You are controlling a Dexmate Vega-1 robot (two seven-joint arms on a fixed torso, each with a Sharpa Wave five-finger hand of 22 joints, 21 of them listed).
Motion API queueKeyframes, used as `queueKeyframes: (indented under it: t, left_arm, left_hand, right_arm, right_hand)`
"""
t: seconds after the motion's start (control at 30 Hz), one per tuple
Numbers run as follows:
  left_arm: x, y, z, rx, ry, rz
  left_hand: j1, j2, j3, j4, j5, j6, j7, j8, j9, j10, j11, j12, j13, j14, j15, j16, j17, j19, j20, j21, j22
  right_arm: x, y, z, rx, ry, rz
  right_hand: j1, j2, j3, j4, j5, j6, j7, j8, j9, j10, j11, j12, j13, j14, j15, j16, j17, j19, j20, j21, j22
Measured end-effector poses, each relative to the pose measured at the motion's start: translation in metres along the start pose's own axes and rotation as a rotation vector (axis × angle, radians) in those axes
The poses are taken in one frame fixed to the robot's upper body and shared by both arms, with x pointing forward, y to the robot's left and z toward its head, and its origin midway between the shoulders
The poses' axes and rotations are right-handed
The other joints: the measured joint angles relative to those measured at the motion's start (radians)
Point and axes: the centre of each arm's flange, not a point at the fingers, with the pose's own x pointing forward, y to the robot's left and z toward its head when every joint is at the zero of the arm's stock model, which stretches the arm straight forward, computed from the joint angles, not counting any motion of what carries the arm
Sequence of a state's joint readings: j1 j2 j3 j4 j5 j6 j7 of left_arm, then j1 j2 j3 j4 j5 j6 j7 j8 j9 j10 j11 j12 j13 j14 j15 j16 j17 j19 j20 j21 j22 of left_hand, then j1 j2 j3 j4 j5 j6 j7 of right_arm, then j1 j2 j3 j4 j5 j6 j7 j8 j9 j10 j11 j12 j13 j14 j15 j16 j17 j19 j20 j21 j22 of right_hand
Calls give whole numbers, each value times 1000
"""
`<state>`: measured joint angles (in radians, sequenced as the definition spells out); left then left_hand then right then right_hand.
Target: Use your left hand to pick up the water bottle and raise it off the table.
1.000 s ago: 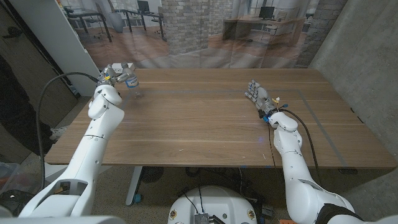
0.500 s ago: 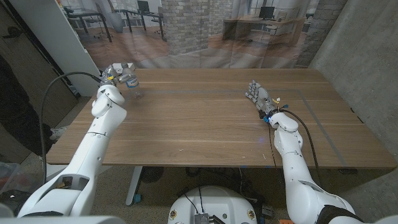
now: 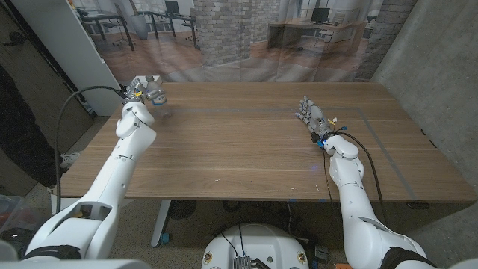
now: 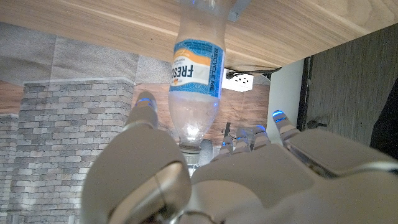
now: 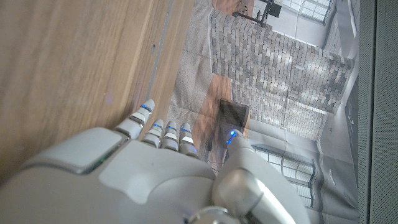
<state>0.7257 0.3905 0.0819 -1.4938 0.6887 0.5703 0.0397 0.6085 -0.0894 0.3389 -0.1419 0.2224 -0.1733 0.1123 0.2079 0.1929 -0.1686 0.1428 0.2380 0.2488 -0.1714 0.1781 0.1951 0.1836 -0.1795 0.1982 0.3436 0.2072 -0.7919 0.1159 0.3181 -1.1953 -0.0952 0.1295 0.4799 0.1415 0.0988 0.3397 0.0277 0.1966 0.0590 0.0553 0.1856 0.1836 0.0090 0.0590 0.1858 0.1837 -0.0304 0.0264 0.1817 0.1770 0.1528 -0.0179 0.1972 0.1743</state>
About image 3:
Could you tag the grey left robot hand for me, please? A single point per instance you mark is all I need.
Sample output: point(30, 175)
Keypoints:
point(135, 91)

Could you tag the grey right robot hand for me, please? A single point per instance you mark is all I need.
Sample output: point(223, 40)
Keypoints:
point(317, 117)

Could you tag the clear plastic water bottle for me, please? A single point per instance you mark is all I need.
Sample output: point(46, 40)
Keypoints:
point(161, 108)

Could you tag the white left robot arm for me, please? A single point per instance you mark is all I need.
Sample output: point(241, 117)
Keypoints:
point(112, 183)

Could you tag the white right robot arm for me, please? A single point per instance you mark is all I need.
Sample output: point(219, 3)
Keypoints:
point(354, 209)

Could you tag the white leaning panel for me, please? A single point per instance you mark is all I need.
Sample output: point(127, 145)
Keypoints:
point(74, 52)

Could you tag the printed office backdrop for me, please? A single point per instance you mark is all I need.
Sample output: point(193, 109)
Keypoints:
point(224, 41)

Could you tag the person in dark clothes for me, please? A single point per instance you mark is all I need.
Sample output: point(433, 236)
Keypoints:
point(22, 142)

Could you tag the black round fan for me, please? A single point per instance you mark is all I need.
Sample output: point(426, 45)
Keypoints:
point(182, 209)

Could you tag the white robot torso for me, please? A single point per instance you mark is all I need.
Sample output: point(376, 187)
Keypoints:
point(255, 246)

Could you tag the orange box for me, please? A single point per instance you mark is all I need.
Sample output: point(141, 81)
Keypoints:
point(343, 266)

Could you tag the clear plastic storage bin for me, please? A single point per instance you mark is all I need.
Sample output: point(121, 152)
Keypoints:
point(15, 214)

